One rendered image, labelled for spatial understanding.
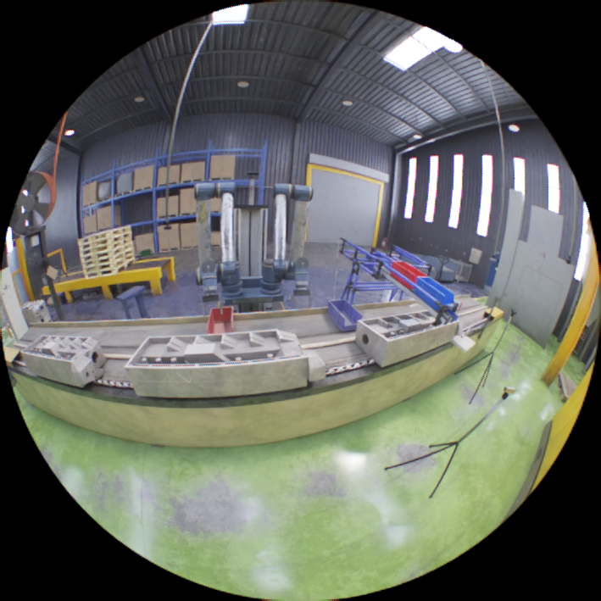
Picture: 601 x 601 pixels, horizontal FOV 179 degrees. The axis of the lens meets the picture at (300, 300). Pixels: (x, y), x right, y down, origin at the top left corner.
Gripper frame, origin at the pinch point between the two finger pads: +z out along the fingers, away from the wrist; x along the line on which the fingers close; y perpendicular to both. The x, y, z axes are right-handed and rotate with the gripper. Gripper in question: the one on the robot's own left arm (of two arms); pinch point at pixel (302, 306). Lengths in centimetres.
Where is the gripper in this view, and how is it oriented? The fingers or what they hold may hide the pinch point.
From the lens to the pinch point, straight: 154.4
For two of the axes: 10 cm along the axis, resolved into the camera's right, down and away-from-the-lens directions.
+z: 0.2, 10.0, 0.3
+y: 3.1, 0.2, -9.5
